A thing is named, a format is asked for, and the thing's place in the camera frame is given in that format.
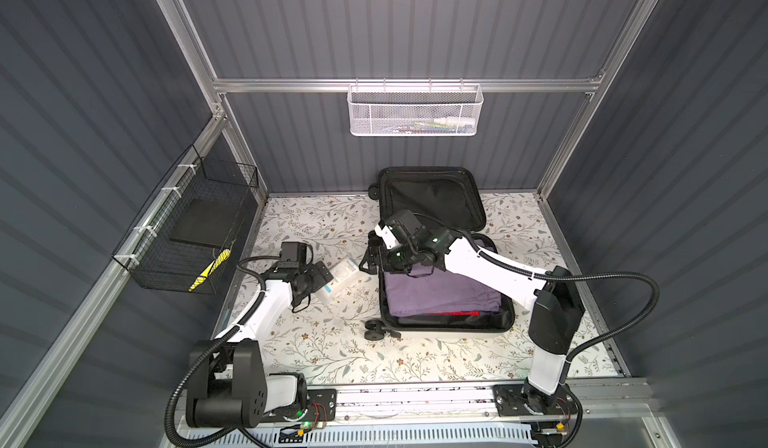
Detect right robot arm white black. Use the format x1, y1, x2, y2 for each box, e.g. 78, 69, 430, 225
370, 210, 585, 414

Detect red t-shirt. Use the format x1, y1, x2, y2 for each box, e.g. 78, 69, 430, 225
435, 311, 483, 317

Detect white ventilation grille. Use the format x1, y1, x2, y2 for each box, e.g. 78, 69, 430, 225
179, 426, 535, 448

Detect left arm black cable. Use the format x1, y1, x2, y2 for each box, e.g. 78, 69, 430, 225
163, 255, 283, 448

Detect small white packet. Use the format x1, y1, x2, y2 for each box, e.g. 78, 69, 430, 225
317, 258, 360, 305

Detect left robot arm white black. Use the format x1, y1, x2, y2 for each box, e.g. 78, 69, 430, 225
181, 241, 333, 429

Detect black pad in basket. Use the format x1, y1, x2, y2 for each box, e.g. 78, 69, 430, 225
169, 199, 238, 248

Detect white wire basket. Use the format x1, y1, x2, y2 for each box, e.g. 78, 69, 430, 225
346, 83, 484, 137

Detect black wire basket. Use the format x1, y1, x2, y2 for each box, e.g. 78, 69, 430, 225
113, 146, 260, 295

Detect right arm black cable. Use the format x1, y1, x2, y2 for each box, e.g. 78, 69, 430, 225
413, 212, 660, 448

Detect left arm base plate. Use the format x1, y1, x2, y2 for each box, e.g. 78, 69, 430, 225
282, 389, 338, 422

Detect yellow black striped item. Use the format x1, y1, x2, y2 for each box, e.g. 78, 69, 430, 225
188, 249, 231, 292

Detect purple jeans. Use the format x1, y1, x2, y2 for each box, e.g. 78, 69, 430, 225
383, 264, 502, 317

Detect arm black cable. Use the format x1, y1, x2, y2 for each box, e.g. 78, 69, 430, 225
163, 255, 283, 448
413, 212, 660, 448

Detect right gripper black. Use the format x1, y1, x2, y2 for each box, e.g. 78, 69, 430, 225
356, 245, 416, 274

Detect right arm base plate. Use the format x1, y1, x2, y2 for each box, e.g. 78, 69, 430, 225
492, 383, 579, 418

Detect floral table mat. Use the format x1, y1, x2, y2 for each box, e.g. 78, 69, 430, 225
206, 193, 619, 388

